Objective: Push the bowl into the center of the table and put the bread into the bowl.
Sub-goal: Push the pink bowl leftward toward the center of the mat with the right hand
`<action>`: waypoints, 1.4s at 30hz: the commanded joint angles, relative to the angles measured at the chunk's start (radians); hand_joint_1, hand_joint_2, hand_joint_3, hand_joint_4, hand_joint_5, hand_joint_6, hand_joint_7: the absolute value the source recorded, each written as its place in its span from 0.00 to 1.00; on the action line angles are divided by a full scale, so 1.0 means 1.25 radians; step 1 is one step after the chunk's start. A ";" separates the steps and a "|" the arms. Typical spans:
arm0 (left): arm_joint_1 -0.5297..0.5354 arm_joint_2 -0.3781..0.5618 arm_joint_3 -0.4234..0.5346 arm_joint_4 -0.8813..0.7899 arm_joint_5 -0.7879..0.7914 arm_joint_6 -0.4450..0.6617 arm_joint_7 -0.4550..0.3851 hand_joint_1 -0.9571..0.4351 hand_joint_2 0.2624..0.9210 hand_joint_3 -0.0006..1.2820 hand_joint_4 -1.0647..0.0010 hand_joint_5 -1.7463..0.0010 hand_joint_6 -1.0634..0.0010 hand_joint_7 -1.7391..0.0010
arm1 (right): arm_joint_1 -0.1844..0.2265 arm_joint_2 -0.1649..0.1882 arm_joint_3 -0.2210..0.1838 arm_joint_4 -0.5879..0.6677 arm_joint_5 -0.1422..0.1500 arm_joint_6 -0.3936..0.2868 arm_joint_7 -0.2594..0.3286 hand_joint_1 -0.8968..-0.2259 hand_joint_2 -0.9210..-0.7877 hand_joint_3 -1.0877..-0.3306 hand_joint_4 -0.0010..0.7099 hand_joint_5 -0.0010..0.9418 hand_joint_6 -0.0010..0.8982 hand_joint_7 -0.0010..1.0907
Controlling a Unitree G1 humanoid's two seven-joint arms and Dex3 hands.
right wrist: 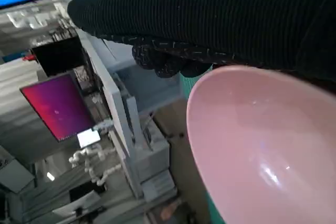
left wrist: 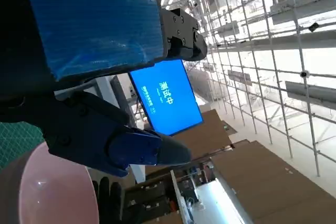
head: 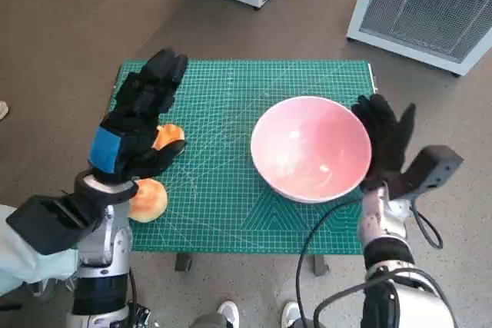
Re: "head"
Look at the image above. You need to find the green cutting mat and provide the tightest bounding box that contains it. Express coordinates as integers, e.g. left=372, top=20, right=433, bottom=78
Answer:
left=113, top=60, right=377, bottom=255

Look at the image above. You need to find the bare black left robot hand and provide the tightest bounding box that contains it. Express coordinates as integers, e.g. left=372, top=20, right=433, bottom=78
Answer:
left=87, top=48, right=189, bottom=185

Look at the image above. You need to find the dark table leg foot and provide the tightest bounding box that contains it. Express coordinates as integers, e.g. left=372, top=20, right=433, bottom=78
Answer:
left=311, top=254, right=331, bottom=277
left=175, top=253, right=193, bottom=272

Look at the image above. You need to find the round golden bread bun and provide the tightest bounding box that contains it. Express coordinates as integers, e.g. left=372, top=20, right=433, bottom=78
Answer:
left=126, top=178, right=169, bottom=224

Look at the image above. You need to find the large white mesh cabinet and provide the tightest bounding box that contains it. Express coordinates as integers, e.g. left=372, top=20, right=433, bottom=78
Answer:
left=345, top=0, right=492, bottom=78

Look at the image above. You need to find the long ridged orange bread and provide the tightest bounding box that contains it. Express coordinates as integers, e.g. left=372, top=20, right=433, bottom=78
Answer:
left=151, top=124, right=185, bottom=151

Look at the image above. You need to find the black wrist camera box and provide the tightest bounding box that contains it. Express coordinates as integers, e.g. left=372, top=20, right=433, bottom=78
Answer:
left=5, top=195, right=101, bottom=256
left=390, top=145, right=464, bottom=200

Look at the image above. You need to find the long black robot cable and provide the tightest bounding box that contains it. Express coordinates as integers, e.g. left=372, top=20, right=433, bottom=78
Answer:
left=296, top=199, right=385, bottom=328

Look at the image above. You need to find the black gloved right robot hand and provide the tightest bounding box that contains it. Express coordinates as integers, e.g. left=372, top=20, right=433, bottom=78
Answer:
left=351, top=93, right=417, bottom=191

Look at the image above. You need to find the short black cable loop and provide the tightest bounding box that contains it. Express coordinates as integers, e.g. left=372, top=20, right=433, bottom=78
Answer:
left=409, top=199, right=444, bottom=250

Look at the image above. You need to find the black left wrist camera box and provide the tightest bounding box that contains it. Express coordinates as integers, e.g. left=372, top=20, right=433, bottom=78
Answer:
left=5, top=195, right=101, bottom=256

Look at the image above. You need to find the white shoe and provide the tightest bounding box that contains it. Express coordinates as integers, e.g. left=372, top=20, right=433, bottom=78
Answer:
left=281, top=300, right=304, bottom=328
left=217, top=300, right=240, bottom=328

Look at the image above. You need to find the black circuit board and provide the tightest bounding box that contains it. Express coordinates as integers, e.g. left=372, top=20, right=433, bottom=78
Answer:
left=128, top=303, right=158, bottom=328

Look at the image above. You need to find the pale green cloth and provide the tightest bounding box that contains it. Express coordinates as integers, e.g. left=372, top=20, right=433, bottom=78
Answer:
left=0, top=204, right=80, bottom=294

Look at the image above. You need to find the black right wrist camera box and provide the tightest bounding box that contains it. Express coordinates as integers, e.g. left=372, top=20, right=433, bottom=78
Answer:
left=390, top=145, right=464, bottom=200

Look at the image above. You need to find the pink bowl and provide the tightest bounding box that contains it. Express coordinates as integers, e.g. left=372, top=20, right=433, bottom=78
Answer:
left=250, top=95, right=373, bottom=203

